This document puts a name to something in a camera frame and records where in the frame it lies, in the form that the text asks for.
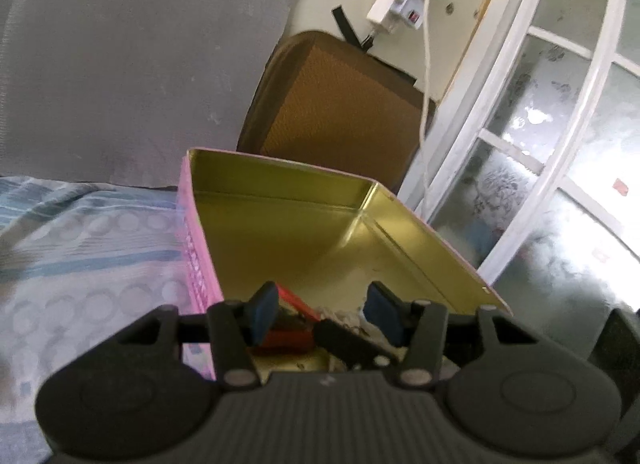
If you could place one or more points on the black tape strip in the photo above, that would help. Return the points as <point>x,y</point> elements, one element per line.
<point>347,26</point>

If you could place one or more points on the white plug adapter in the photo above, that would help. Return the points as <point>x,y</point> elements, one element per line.
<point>382,11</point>

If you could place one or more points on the crumpled white paper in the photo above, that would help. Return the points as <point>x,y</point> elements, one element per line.
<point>345,316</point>

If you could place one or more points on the grey wall sheet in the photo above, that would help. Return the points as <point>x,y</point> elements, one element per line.
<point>150,69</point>

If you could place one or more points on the white window frame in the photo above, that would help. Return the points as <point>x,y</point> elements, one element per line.
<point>505,69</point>

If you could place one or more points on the small red box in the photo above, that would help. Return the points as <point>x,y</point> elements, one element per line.
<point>290,341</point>

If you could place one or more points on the pink tin box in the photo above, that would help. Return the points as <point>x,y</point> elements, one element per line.
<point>300,244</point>

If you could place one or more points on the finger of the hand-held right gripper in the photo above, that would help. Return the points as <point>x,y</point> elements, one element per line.
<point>345,341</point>

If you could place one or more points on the blue patterned bedsheet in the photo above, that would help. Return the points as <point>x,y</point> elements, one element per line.
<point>100,244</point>

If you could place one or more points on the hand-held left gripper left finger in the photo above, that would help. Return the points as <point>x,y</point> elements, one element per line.
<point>264,311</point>

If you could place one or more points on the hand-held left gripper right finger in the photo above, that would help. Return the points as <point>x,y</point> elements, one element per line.
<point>381,316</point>

